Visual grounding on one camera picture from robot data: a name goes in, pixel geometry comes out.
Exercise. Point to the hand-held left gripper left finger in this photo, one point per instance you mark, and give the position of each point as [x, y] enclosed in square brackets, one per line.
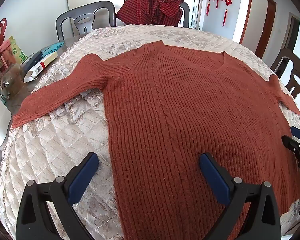
[82, 177]

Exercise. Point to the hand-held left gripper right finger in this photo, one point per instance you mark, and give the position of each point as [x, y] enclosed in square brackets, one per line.
[215, 177]

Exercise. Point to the rust knit sweater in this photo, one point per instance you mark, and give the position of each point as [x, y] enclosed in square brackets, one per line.
[180, 110]

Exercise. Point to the beige quilted blanket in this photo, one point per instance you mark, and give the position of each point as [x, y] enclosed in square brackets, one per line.
[65, 135]

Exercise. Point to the dark brown chair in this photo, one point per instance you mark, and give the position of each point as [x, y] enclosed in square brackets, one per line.
[287, 60]

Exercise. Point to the dark wooden door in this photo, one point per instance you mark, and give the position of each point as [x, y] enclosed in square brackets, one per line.
[291, 35]

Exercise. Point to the glass jar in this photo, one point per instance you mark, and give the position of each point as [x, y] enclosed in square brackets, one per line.
[12, 82]

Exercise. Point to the white box red label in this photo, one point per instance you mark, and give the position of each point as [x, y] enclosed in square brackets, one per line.
[43, 65]

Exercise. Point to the brown framed wooden door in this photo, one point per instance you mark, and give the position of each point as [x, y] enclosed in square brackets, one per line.
[262, 17]

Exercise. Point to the dark blue box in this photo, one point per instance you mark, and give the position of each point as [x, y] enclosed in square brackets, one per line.
[32, 60]

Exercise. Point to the teal lace mat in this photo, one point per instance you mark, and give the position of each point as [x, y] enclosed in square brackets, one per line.
[52, 48]

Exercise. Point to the pink gift bag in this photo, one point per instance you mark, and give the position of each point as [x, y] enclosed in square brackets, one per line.
[5, 55]

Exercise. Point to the grey plastic chair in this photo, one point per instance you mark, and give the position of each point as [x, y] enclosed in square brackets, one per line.
[65, 17]
[186, 12]

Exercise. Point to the glass balcony door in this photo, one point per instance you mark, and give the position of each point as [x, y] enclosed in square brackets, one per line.
[198, 2]

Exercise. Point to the red plaid shirt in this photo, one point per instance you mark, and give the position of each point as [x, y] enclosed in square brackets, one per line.
[140, 10]

